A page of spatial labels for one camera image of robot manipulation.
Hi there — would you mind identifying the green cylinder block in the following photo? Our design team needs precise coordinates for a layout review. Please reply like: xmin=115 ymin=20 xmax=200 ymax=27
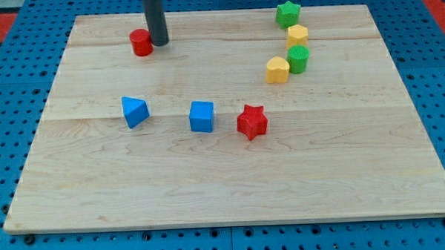
xmin=287 ymin=45 xmax=310 ymax=74

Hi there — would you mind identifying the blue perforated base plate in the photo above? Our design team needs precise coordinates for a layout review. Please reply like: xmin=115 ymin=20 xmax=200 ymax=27
xmin=0 ymin=0 xmax=445 ymax=250

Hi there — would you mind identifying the blue cube block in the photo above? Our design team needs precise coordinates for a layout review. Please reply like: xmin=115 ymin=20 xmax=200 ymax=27
xmin=189 ymin=101 xmax=214 ymax=133

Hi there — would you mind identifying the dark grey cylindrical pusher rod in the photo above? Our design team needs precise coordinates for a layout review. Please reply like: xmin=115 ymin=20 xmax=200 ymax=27
xmin=142 ymin=0 xmax=169 ymax=47

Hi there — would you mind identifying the yellow heart block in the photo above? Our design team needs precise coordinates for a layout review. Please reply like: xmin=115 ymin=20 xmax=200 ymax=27
xmin=266 ymin=56 xmax=290 ymax=84

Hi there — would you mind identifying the red cylinder block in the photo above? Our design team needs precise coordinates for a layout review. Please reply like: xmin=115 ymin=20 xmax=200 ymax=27
xmin=129 ymin=29 xmax=154 ymax=56

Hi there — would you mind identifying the blue triangle block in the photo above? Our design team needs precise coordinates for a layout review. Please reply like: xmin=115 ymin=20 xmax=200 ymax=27
xmin=122 ymin=96 xmax=150 ymax=129

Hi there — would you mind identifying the green star block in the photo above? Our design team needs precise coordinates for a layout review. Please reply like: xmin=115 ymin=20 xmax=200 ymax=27
xmin=275 ymin=1 xmax=301 ymax=29

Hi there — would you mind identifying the red star block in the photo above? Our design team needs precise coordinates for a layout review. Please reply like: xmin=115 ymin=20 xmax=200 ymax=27
xmin=237 ymin=104 xmax=268 ymax=140

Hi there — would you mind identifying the light wooden board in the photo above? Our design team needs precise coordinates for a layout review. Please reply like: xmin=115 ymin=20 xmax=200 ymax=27
xmin=4 ymin=5 xmax=445 ymax=234

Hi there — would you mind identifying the yellow hexagon block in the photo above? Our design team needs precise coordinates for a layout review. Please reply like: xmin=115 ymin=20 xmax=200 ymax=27
xmin=286 ymin=24 xmax=309 ymax=49

